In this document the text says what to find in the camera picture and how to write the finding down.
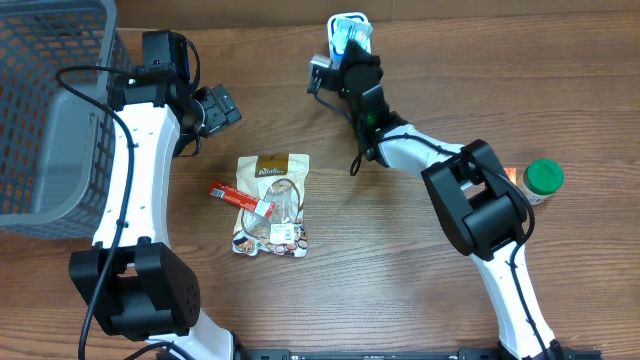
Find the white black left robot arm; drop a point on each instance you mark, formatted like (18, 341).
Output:
(130, 278)

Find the small orange box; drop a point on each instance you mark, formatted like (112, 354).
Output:
(511, 173)

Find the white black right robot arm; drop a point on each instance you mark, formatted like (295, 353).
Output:
(482, 213)

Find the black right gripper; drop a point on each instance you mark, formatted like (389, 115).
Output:
(354, 55)

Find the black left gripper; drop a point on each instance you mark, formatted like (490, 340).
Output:
(220, 110)

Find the red snack stick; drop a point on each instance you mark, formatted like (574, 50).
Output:
(242, 200)

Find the teal wet wipes pack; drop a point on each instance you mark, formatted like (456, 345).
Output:
(344, 29)

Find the white barcode scanner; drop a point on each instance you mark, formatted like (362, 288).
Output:
(358, 15)

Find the beige Pantree snack pouch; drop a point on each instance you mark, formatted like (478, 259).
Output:
(278, 179)

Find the green lid jar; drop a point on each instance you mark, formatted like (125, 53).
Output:
(541, 179)

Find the grey plastic mesh basket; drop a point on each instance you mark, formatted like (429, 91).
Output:
(56, 149)

